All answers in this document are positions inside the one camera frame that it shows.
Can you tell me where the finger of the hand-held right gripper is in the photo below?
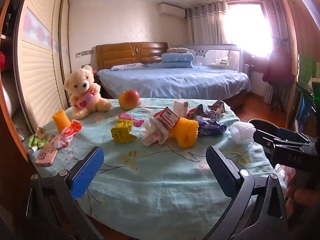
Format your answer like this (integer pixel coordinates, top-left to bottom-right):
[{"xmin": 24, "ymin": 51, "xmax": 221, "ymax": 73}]
[
  {"xmin": 249, "ymin": 119, "xmax": 314, "ymax": 144},
  {"xmin": 252, "ymin": 129, "xmax": 282, "ymax": 162}
]

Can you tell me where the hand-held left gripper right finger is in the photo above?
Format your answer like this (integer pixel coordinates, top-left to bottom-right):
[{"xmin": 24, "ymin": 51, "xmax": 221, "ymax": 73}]
[{"xmin": 205, "ymin": 145, "xmax": 288, "ymax": 240}]

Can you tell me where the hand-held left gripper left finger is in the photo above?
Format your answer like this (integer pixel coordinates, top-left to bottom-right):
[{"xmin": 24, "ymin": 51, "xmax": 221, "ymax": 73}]
[{"xmin": 21, "ymin": 146, "xmax": 105, "ymax": 240}]

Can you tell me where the yellow packet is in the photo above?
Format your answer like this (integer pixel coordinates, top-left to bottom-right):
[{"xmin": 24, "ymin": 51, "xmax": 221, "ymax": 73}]
[{"xmin": 111, "ymin": 120, "xmax": 137, "ymax": 144}]

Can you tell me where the red snack wrapper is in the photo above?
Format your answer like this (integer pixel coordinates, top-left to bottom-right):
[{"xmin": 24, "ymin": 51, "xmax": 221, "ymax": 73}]
[{"xmin": 186, "ymin": 104, "xmax": 208, "ymax": 120}]

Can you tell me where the pink plastic toy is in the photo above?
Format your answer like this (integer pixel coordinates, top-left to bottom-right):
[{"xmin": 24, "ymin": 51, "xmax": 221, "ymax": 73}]
[{"xmin": 117, "ymin": 113, "xmax": 145, "ymax": 128}]

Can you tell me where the printed white paper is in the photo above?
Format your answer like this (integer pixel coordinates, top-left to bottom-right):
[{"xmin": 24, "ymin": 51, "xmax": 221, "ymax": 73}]
[{"xmin": 142, "ymin": 117, "xmax": 175, "ymax": 147}]

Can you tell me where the white sponge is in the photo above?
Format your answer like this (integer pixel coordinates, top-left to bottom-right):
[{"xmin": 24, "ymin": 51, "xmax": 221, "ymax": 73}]
[{"xmin": 173, "ymin": 99, "xmax": 188, "ymax": 119}]

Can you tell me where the person's right hand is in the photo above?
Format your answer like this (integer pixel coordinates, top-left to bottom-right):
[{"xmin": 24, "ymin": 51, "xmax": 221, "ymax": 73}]
[{"xmin": 285, "ymin": 166, "xmax": 320, "ymax": 220}]

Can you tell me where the white foam net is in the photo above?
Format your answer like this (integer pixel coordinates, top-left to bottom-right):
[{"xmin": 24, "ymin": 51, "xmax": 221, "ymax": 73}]
[{"xmin": 230, "ymin": 121, "xmax": 257, "ymax": 145}]

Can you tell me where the black television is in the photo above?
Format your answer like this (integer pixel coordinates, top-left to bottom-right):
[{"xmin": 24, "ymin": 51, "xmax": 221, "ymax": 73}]
[{"xmin": 287, "ymin": 81, "xmax": 317, "ymax": 135}]

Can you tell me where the pink phone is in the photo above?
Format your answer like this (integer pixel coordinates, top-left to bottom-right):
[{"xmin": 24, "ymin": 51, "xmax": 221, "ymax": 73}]
[{"xmin": 35, "ymin": 135, "xmax": 60, "ymax": 167}]

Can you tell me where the blue snack bag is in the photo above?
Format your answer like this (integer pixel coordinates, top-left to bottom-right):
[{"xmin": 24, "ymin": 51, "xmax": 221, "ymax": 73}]
[{"xmin": 197, "ymin": 116, "xmax": 227, "ymax": 137}]

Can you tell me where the red white plastic wrapper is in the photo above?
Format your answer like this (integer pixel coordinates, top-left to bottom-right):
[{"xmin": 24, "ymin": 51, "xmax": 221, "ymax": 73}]
[{"xmin": 54, "ymin": 120, "xmax": 83, "ymax": 148}]

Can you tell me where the printed foil wrapper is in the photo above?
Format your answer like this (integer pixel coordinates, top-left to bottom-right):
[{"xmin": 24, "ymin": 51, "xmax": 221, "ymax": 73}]
[{"xmin": 204, "ymin": 100, "xmax": 227, "ymax": 119}]

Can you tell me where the large yellow foam net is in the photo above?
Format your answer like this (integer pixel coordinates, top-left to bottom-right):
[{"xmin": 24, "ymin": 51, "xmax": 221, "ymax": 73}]
[{"xmin": 170, "ymin": 118, "xmax": 199, "ymax": 148}]

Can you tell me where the orange ridged cup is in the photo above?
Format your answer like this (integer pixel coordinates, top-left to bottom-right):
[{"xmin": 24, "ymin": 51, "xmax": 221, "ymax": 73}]
[{"xmin": 52, "ymin": 110, "xmax": 73, "ymax": 133}]

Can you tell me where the green snack packet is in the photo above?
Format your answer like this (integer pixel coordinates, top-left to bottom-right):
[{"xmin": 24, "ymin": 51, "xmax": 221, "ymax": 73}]
[{"xmin": 28, "ymin": 127, "xmax": 49, "ymax": 147}]

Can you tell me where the dark red coat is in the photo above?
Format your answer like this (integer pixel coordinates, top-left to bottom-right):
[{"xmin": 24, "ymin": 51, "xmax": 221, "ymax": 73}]
[{"xmin": 262, "ymin": 40, "xmax": 294, "ymax": 85}]

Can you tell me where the stack of green boxes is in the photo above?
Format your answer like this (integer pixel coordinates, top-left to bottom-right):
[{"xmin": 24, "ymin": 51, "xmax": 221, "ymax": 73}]
[{"xmin": 299, "ymin": 54, "xmax": 318, "ymax": 88}]

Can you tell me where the red white carton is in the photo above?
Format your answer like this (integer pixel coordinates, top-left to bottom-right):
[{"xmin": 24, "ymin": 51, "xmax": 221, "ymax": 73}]
[{"xmin": 153, "ymin": 107, "xmax": 181, "ymax": 130}]

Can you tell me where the red yellow apple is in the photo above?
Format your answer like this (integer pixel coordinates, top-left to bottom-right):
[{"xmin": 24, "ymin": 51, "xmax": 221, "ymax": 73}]
[{"xmin": 118, "ymin": 89, "xmax": 140, "ymax": 110}]

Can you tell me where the cream teddy bear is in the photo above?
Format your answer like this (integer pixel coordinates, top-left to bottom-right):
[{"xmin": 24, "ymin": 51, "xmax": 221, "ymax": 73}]
[{"xmin": 64, "ymin": 64, "xmax": 112, "ymax": 120}]

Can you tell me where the bright window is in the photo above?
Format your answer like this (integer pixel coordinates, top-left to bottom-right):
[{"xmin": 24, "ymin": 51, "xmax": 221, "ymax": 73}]
[{"xmin": 226, "ymin": 4, "xmax": 272, "ymax": 58}]

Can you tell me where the bed with blue sheet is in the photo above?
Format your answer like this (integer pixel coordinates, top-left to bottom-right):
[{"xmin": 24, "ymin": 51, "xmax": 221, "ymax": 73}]
[{"xmin": 96, "ymin": 64, "xmax": 252, "ymax": 110}]

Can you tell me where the folded blue quilt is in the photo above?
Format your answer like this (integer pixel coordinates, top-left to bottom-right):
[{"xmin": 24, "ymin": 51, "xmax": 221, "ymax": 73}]
[{"xmin": 161, "ymin": 52, "xmax": 194, "ymax": 68}]

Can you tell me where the flat printed pillow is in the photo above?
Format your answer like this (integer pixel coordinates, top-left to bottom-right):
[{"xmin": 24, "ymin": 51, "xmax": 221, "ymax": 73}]
[{"xmin": 111, "ymin": 64, "xmax": 143, "ymax": 71}]

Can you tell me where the sliding door wardrobe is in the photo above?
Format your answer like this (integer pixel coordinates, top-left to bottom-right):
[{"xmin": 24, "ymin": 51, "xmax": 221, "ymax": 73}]
[{"xmin": 0, "ymin": 0, "xmax": 73, "ymax": 140}]

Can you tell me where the wooden headboard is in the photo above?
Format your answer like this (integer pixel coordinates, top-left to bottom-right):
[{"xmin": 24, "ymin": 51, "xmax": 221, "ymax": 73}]
[{"xmin": 96, "ymin": 42, "xmax": 168, "ymax": 70}]

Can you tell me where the white air conditioner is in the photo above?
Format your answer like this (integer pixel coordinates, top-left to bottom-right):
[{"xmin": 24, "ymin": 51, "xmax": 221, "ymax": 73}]
[{"xmin": 159, "ymin": 3, "xmax": 186, "ymax": 18}]

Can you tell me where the grey bed guard rail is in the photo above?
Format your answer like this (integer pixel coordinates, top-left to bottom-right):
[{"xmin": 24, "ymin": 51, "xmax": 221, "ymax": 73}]
[{"xmin": 171, "ymin": 44, "xmax": 244, "ymax": 72}]

